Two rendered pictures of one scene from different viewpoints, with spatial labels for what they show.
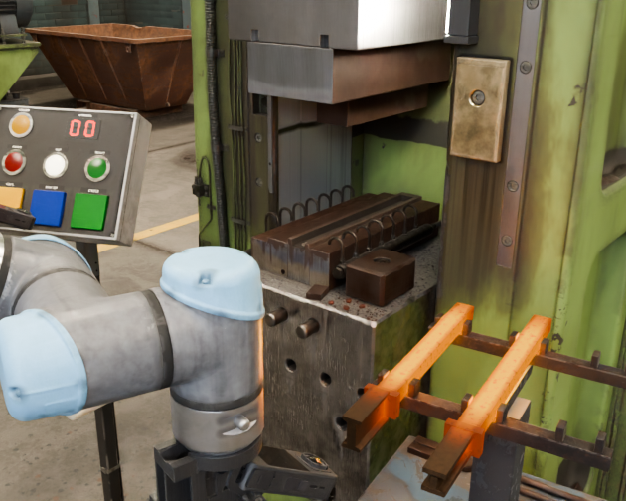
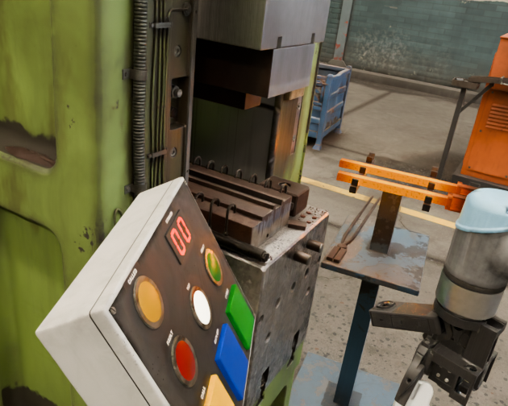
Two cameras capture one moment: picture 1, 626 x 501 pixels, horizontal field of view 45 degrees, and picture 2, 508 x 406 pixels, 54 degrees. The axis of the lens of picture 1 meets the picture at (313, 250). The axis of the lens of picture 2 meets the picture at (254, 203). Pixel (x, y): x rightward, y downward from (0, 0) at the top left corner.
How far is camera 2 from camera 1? 196 cm
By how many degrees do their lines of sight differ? 91
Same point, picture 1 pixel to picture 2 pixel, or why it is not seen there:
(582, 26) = not seen: hidden behind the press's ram
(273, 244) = (265, 218)
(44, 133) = (168, 283)
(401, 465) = (351, 266)
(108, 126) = (185, 212)
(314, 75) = (305, 66)
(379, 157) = not seen: hidden behind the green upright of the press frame
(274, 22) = (292, 27)
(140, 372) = not seen: outside the picture
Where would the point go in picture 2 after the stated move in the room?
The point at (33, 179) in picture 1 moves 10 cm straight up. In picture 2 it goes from (206, 351) to (211, 284)
